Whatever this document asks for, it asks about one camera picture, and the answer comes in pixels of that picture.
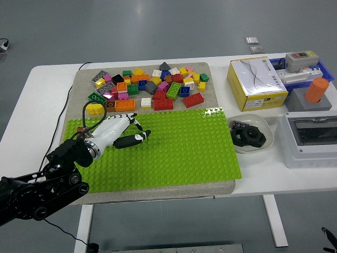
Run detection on white table leg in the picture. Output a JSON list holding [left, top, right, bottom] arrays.
[[262, 194, 289, 248], [73, 204, 94, 253]]

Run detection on lime green ringed brick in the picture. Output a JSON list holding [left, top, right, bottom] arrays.
[[166, 82, 182, 100]]

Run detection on grey white electrical enclosure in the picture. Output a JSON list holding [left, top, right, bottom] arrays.
[[275, 110, 337, 169]]

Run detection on grey block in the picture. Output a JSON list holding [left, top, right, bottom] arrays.
[[284, 87, 333, 112]]

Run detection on orange cylinder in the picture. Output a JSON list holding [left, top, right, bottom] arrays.
[[304, 77, 330, 104]]

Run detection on grey-brown mat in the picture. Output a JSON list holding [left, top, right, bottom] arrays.
[[58, 62, 236, 205]]

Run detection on blue plastic bin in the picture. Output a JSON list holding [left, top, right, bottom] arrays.
[[269, 57, 335, 96]]

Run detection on black pin strip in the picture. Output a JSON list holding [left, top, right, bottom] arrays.
[[231, 120, 250, 130]]

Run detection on red long brick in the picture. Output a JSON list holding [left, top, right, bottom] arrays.
[[153, 98, 174, 111], [183, 93, 205, 109]]

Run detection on green studded baseplate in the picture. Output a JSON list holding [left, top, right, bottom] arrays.
[[64, 106, 242, 194]]

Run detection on white dish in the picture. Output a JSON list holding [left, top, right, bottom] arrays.
[[226, 113, 274, 154]]

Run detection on white terminal block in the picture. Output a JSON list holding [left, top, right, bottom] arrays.
[[276, 70, 310, 85]]

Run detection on black hex nut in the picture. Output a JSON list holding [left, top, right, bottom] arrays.
[[241, 125, 266, 148], [231, 127, 250, 146]]

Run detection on yellow white cardboard box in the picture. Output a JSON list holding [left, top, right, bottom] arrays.
[[226, 55, 289, 112]]

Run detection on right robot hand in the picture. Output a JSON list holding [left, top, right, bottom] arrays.
[[321, 226, 337, 253]]

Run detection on black cord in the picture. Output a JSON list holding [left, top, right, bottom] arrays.
[[38, 62, 93, 247]]

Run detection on grey switch box red button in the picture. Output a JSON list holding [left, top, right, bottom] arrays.
[[285, 51, 320, 73]]

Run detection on grey studded brick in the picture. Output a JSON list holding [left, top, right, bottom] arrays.
[[91, 70, 108, 83]]

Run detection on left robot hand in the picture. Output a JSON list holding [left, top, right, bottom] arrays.
[[89, 112, 152, 159]]

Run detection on yellow rounded brick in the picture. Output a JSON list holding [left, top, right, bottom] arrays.
[[86, 103, 105, 116]]

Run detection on orange long ringed brick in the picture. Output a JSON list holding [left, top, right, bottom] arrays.
[[115, 99, 136, 112]]

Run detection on grey brick white rings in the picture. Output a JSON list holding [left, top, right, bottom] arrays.
[[95, 82, 116, 95]]

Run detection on white circuit breaker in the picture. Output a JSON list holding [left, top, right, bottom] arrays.
[[306, 65, 324, 80]]

